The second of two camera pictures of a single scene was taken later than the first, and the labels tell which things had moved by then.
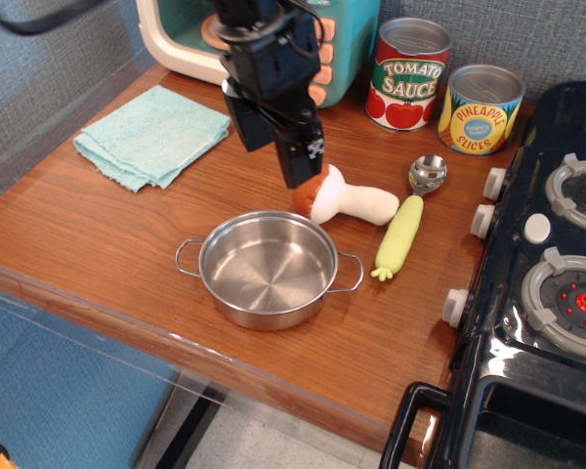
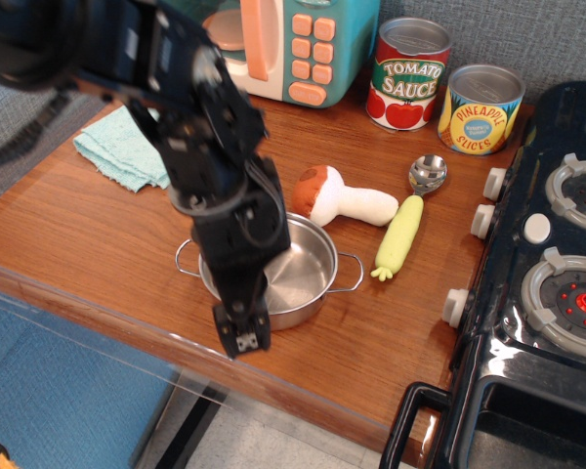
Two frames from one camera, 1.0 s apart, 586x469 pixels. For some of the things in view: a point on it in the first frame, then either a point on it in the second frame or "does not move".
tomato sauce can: (412, 56) does not move
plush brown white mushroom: (325, 195) does not move
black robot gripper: (274, 60) to (238, 233)
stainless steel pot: (270, 270) does not move
